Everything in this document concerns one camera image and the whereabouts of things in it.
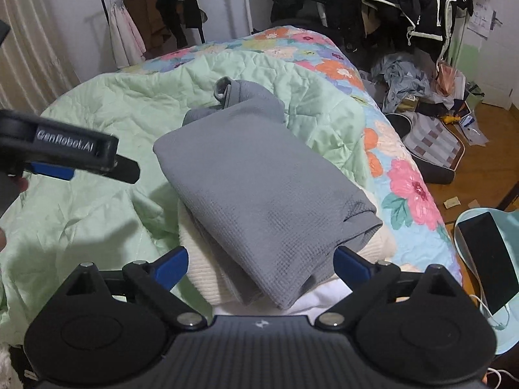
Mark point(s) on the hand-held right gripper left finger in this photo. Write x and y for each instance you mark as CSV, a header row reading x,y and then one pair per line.
x,y
172,267

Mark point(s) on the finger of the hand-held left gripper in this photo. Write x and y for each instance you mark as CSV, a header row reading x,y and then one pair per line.
x,y
50,171
127,169

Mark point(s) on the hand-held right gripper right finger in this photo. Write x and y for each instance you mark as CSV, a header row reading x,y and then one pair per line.
x,y
348,267

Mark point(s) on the white knit sweater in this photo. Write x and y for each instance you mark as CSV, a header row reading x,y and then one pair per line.
x,y
202,259

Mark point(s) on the grey waffle-knit garment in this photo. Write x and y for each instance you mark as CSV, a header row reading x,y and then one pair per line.
x,y
251,170

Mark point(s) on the person's left hand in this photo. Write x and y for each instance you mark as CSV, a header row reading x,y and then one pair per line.
x,y
23,183

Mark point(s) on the light green bear-print quilt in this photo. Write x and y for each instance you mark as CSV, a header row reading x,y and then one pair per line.
x,y
101,101

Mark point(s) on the floral bed sheet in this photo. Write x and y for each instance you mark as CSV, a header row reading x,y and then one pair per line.
x,y
405,194

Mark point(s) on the cream satin curtain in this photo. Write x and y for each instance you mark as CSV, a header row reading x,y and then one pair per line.
x,y
32,48

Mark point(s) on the small paper scrap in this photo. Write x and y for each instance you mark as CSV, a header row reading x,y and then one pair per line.
x,y
474,203
452,202

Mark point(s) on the pale pink slip dress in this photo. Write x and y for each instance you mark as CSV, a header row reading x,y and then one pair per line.
x,y
125,36

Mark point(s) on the grey brown checkered bag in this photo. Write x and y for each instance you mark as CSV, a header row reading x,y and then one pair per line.
x,y
429,142

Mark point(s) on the brown coat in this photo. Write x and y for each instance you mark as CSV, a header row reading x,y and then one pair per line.
x,y
146,12

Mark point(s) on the black tablet on teal stool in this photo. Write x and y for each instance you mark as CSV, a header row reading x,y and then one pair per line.
x,y
507,332

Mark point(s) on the black hanging garment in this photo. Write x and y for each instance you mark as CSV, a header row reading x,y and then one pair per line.
x,y
178,4

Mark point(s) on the small yellow toy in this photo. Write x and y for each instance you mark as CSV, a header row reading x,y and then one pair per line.
x,y
451,119

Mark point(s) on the clear plastic packaging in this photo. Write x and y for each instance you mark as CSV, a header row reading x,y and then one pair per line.
x,y
474,127

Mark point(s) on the white fluffy cloth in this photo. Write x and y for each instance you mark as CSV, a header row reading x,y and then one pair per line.
x,y
9,366

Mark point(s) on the grey-blue clothes pile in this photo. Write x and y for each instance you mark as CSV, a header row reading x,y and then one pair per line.
x,y
405,77

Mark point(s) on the pink plastic bag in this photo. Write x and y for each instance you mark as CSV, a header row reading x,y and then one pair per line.
x,y
450,79

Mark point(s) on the white door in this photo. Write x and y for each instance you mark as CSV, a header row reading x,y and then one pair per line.
x,y
500,73

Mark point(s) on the row of dark hanging clothes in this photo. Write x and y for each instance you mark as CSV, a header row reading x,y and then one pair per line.
x,y
385,0

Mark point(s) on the paper sheet on door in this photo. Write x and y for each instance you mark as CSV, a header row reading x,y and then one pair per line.
x,y
480,18

